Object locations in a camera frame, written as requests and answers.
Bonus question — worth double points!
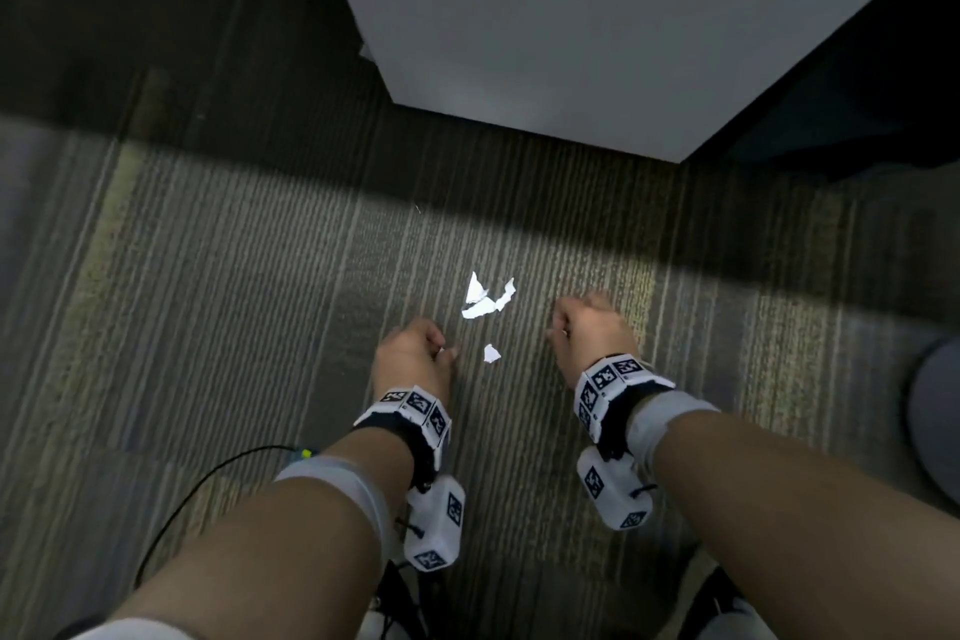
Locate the person's left hand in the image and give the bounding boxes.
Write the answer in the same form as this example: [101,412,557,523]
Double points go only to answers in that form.
[372,318,460,408]

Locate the person's right forearm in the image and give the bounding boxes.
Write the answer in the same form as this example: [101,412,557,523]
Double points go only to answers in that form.
[626,391,960,640]

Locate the person's right hand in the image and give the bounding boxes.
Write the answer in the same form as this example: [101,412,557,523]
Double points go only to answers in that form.
[545,289,645,390]

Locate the black tracker cable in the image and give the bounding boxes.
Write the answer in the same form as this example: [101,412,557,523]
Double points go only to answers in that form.
[133,444,316,588]

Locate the torn white paper scraps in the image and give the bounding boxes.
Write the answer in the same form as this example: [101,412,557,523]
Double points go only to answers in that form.
[461,271,519,320]

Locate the grey round object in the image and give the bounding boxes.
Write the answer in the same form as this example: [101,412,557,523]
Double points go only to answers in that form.
[907,339,960,507]

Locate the person's left forearm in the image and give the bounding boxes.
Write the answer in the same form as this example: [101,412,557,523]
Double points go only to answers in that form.
[67,429,418,640]

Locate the white marker wrist tracker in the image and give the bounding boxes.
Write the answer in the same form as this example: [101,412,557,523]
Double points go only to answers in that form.
[352,384,468,573]
[573,354,676,533]

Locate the grey pedestal cabinet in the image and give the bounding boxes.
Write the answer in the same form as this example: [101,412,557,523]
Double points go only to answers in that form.
[307,0,960,165]

